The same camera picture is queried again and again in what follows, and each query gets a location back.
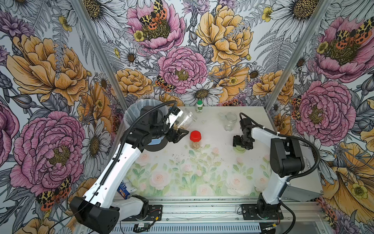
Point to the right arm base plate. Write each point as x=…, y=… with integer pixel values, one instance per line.
x=267, y=212

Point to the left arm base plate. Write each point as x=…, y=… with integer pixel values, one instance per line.
x=154, y=213

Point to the green-lid peanut jar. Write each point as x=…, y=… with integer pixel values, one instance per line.
x=185, y=121
x=230, y=121

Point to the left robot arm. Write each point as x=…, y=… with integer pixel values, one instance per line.
x=96, y=209

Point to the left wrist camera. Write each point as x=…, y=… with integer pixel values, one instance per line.
x=174, y=118

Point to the small green-cap white bottle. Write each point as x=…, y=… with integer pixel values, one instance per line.
x=199, y=106

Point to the black trash bin with liner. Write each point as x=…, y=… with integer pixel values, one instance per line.
x=146, y=131

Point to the aluminium front rail frame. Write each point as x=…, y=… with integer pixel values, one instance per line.
x=223, y=216

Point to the red-lid peanut jar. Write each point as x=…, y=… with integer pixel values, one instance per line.
x=195, y=140

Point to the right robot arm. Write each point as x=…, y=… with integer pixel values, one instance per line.
x=286, y=160

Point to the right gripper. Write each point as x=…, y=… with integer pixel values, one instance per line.
x=242, y=142

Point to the blue white small packet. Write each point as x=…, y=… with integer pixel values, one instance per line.
x=123, y=191

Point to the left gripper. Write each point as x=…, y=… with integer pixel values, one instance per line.
x=174, y=133

